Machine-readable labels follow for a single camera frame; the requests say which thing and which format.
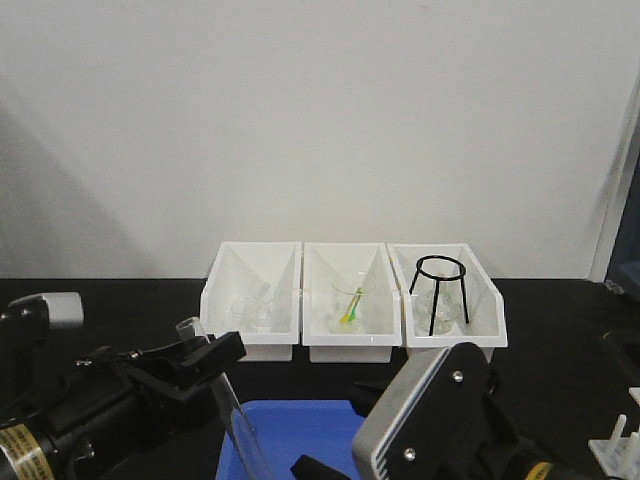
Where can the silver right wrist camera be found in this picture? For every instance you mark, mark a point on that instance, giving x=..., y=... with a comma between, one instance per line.
x=383, y=447

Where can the blue plastic tray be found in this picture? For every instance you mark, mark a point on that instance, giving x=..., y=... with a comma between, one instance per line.
x=321, y=429

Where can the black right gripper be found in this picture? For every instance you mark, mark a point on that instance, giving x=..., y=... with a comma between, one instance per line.
x=461, y=432

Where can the white test tube rack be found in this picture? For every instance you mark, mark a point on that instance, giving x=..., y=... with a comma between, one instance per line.
x=618, y=455

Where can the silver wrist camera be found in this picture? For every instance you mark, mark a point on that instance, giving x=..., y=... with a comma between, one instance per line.
x=383, y=447
x=62, y=310

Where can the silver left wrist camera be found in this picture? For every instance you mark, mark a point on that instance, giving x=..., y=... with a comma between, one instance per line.
x=62, y=310

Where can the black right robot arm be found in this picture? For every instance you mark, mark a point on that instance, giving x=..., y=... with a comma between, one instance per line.
x=560, y=470

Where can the small glassware in left bin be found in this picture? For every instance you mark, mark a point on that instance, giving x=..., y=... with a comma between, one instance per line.
x=253, y=313

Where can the yellow green plastic spatulas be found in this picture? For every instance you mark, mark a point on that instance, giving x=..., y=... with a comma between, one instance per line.
x=350, y=313

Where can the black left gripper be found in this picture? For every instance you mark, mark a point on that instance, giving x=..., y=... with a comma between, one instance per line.
x=118, y=405

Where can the left white storage bin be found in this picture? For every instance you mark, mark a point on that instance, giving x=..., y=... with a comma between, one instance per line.
x=254, y=288

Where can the white storage bin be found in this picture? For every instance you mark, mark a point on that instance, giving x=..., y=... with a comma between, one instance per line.
x=487, y=328
x=254, y=288
x=324, y=262

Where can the clear glass test tube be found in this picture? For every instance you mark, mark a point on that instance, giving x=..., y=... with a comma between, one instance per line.
x=233, y=417

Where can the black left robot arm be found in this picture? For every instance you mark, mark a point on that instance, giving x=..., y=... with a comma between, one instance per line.
x=22, y=456

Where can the middle white storage bin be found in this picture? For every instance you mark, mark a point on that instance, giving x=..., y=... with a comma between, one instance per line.
x=324, y=262

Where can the glass flask in right bin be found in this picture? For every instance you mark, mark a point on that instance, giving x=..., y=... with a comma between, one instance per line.
x=435, y=310

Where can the glass beaker in middle bin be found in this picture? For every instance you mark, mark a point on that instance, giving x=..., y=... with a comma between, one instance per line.
x=342, y=290

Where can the right white storage bin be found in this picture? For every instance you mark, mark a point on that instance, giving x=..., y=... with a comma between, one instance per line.
x=487, y=328

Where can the grey pegboard drying rack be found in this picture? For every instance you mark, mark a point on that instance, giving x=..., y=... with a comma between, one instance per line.
x=623, y=270

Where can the black wire tripod stand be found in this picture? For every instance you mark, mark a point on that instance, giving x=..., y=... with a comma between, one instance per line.
x=443, y=268

